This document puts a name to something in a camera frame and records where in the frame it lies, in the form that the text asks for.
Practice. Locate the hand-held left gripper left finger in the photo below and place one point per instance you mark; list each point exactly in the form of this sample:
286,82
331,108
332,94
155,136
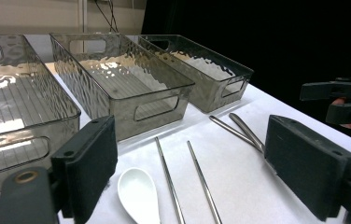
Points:
86,161

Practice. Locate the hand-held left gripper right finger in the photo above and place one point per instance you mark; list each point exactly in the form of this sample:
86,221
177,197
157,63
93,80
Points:
304,165

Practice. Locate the white ceramic spoon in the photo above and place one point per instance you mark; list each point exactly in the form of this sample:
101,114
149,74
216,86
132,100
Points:
137,193

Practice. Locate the metal chopstick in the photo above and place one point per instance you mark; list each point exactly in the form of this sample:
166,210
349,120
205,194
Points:
169,180
203,183

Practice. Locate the gray transparent plastic bin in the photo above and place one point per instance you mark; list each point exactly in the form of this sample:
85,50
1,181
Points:
123,84
15,102
207,71

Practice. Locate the black curtain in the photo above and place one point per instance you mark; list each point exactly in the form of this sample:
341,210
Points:
242,31

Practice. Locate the beige wooden shelf unit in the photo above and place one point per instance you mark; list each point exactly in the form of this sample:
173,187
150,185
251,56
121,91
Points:
33,15

